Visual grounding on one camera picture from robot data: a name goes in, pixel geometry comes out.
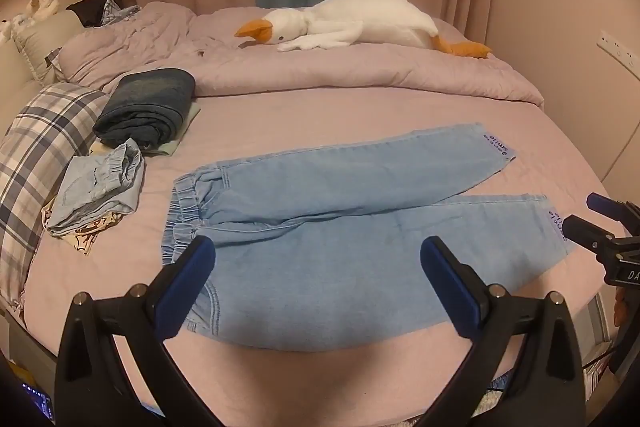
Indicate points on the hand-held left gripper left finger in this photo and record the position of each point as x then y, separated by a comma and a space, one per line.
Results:
192, 267

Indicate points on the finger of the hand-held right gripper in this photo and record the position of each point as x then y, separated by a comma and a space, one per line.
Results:
587, 234
602, 204

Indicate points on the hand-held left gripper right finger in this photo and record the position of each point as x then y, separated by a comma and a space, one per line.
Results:
442, 267

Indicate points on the light blue denim pants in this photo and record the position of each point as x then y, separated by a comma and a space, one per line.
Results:
325, 232

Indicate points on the cream patterned cloth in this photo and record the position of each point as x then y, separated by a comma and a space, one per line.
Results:
87, 239

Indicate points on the folded light green cloth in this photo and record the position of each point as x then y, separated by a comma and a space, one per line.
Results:
172, 148

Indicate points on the folded light denim shorts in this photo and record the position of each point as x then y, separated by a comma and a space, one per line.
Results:
90, 192

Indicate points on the folded dark jeans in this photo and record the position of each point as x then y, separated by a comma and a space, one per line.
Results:
145, 107

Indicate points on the plaid pillow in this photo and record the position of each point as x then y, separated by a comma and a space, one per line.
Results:
40, 147

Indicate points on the black electronic device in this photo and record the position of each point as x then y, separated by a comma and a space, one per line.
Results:
37, 399

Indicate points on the pink duvet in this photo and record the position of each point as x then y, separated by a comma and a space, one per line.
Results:
300, 67

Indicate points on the white goose plush toy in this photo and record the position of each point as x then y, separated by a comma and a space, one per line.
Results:
365, 17

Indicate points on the blue plaid shirt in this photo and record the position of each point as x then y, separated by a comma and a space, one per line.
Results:
120, 12

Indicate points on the beige pillow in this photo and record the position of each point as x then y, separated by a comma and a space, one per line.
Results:
45, 37

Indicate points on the dark cloth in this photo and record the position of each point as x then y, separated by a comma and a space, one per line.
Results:
87, 9

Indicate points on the cream plush toy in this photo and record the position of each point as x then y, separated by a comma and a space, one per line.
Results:
37, 7

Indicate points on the white wall outlet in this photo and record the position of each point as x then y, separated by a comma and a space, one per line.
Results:
620, 52

